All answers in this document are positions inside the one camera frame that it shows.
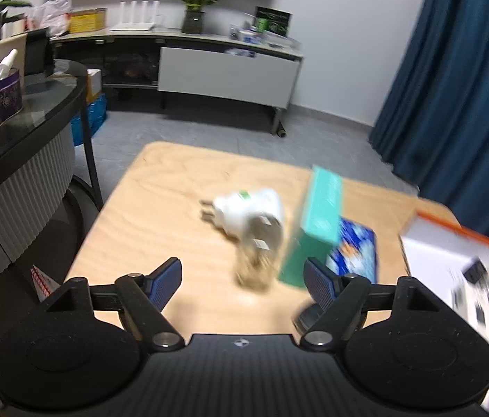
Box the white plastic bag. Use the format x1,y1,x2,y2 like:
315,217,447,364
27,0,74,38

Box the red white striped item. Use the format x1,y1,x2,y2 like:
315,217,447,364
31,266,61,303

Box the yellow box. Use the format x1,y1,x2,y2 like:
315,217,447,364
68,8,108,34

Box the white spray bottle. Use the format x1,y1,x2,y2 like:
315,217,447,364
0,49,18,86

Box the white box lid orange rim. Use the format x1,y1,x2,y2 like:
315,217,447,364
398,209,489,415

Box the white plug-in repellent with bottle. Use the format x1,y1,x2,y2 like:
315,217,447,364
200,188,286,292

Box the grey ribbed counter black top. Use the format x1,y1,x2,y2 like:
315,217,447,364
0,58,107,345

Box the grey tv cabinet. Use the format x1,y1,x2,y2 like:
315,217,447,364
49,30,304,136

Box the dark item on cabinet shelf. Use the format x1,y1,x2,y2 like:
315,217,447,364
116,54,158,81

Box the potted green plant dark vase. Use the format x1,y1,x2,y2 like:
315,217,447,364
164,0,245,35

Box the black box green print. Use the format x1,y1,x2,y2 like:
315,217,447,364
254,6,292,38

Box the black stand sign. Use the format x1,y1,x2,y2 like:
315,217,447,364
24,28,55,77

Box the small cardboard box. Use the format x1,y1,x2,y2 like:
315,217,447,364
84,68,103,101

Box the green cardboard box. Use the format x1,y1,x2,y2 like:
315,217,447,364
277,165,344,291

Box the clear plastic containers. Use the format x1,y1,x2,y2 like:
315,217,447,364
227,24,301,51

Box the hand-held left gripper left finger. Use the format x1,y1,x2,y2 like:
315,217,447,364
45,257,185,352

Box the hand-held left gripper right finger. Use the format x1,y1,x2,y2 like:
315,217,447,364
300,257,439,352

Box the white router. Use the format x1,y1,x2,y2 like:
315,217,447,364
110,1,164,32

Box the blue crate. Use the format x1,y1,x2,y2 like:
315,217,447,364
71,93,109,145

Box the black car key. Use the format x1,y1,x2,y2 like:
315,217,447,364
292,304,326,335

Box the dark blue curtain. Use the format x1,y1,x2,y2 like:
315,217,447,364
368,0,489,253

